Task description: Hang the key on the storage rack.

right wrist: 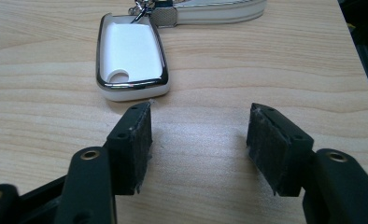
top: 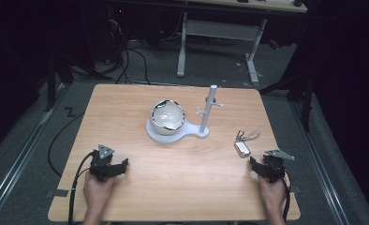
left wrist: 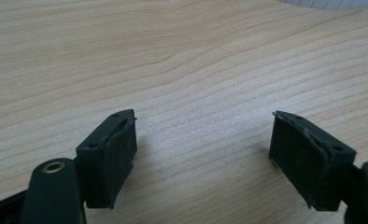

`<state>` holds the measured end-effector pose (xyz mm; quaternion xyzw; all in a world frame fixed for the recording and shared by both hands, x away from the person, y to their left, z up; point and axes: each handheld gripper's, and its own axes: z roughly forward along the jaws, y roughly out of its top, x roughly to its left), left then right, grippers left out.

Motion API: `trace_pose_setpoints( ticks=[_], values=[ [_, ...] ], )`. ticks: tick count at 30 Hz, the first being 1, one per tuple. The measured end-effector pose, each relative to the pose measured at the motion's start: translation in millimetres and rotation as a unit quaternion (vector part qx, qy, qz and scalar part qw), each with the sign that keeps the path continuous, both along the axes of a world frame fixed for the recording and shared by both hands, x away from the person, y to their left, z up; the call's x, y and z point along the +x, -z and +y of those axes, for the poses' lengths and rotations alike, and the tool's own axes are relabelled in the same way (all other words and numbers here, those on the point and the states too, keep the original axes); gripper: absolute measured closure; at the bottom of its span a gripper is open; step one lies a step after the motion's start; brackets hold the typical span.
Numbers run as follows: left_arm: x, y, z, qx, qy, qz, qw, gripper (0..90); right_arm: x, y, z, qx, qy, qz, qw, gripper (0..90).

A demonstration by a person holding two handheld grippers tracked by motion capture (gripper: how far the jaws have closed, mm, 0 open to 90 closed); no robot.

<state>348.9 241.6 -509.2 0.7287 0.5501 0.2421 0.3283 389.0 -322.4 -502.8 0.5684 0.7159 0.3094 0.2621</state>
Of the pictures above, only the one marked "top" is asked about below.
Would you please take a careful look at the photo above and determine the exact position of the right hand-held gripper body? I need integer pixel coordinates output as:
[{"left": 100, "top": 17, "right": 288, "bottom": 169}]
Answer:
[{"left": 261, "top": 148, "right": 296, "bottom": 184}]

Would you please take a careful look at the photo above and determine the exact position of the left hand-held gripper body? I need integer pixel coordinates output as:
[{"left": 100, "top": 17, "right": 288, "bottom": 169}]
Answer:
[{"left": 89, "top": 143, "right": 116, "bottom": 183}]

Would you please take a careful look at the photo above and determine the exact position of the person's right hand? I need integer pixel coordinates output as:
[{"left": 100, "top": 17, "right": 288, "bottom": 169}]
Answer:
[{"left": 257, "top": 173, "right": 288, "bottom": 218}]

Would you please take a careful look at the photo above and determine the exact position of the person's left hand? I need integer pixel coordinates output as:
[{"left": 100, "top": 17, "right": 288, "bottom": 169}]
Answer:
[{"left": 82, "top": 171, "right": 117, "bottom": 219}]

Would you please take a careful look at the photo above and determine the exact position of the white bowl with silver rim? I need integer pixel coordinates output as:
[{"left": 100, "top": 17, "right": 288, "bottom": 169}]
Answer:
[{"left": 148, "top": 98, "right": 186, "bottom": 136}]

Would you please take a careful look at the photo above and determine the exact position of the white stand with pole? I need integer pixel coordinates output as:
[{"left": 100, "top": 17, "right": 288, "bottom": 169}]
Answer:
[{"left": 145, "top": 84, "right": 224, "bottom": 145}]

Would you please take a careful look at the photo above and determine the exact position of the black metal stand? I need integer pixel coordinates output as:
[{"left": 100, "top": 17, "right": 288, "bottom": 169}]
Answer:
[
  {"left": 43, "top": 54, "right": 76, "bottom": 113},
  {"left": 258, "top": 59, "right": 317, "bottom": 133}
]

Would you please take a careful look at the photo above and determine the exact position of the white-framed desk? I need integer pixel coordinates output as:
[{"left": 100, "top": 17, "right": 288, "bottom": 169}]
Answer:
[{"left": 175, "top": 0, "right": 309, "bottom": 86}]

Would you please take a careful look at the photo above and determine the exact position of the silver key fob with strap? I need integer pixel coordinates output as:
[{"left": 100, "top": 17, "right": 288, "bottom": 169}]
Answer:
[{"left": 234, "top": 129, "right": 262, "bottom": 158}]

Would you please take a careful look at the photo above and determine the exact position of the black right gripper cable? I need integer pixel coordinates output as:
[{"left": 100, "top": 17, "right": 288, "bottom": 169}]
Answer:
[{"left": 280, "top": 170, "right": 292, "bottom": 223}]

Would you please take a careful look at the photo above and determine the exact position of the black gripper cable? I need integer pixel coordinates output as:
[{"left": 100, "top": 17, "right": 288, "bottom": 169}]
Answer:
[
  {"left": 67, "top": 151, "right": 95, "bottom": 225},
  {"left": 280, "top": 170, "right": 292, "bottom": 223}
]

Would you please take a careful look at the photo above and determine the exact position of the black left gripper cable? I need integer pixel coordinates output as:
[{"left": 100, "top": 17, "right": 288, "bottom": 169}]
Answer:
[{"left": 67, "top": 151, "right": 95, "bottom": 225}]

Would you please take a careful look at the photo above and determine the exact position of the metal floor rail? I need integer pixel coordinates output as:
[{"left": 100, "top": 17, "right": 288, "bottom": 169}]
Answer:
[
  {"left": 0, "top": 83, "right": 70, "bottom": 221},
  {"left": 288, "top": 100, "right": 351, "bottom": 225}
]

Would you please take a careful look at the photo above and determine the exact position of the black cable on floor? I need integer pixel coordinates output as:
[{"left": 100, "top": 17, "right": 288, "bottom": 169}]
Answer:
[{"left": 47, "top": 107, "right": 84, "bottom": 178}]

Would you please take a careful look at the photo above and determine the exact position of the bundle of black cables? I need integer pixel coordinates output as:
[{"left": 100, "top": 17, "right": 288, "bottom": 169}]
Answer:
[{"left": 69, "top": 6, "right": 153, "bottom": 86}]

